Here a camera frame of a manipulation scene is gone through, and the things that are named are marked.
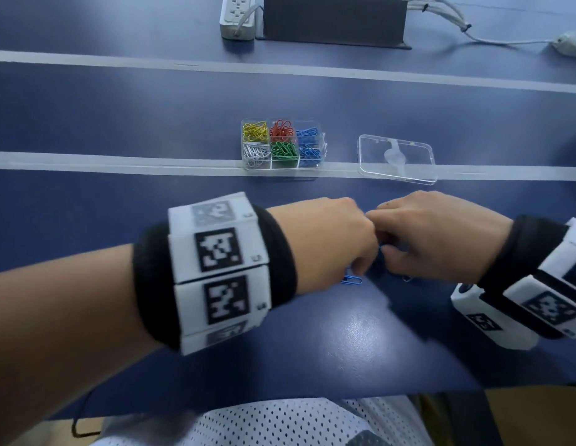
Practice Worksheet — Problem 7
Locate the clear compartment box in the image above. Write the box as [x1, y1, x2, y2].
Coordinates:
[240, 118, 329, 172]

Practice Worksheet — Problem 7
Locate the wrist marker band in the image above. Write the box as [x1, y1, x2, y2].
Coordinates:
[478, 214, 576, 341]
[132, 191, 299, 356]

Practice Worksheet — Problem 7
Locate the pile of blue paper clips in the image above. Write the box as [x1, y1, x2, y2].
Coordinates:
[295, 127, 326, 161]

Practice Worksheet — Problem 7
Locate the left wrist marker band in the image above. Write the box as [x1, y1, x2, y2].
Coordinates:
[132, 191, 299, 356]

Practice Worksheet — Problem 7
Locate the dark grey box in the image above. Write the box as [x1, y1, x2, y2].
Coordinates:
[255, 0, 413, 51]

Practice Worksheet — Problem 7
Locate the white mesh garment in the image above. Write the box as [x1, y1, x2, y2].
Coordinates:
[89, 396, 435, 446]

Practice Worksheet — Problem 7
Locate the long white tape strip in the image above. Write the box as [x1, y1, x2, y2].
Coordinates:
[0, 49, 576, 96]
[0, 151, 576, 183]

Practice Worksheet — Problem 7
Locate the person's left hand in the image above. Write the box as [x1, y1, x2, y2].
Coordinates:
[268, 196, 381, 300]

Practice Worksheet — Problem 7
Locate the clear plastic lid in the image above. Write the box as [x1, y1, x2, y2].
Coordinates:
[357, 133, 439, 186]

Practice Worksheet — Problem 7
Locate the white power strip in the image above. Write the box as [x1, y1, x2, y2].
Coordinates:
[219, 0, 257, 41]

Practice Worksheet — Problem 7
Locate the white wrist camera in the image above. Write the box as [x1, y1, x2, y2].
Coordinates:
[450, 282, 540, 352]

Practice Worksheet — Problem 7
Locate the right wrist marker band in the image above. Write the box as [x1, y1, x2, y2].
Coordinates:
[478, 214, 576, 341]

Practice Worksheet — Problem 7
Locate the pile of silver paper clips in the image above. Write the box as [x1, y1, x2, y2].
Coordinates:
[242, 142, 272, 169]

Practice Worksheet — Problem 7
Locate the person's right hand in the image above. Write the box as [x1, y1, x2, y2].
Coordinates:
[365, 190, 515, 285]

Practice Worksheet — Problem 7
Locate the person's left forearm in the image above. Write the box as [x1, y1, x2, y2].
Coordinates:
[0, 243, 182, 446]

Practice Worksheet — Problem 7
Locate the pile of red paper clips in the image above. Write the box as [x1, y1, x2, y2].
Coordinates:
[270, 119, 296, 142]

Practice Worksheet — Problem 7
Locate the thin black cord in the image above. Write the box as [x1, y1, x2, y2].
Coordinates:
[71, 389, 104, 439]

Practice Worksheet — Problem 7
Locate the white power adapter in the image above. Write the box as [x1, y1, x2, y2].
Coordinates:
[551, 31, 576, 58]

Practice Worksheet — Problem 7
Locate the pile of yellow paper clips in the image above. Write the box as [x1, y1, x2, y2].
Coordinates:
[242, 121, 269, 143]

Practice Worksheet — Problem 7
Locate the pile of green paper clips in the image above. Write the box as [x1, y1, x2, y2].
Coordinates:
[271, 141, 299, 161]

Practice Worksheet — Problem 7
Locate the white cable bundle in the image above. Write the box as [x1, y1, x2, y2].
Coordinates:
[399, 0, 556, 46]

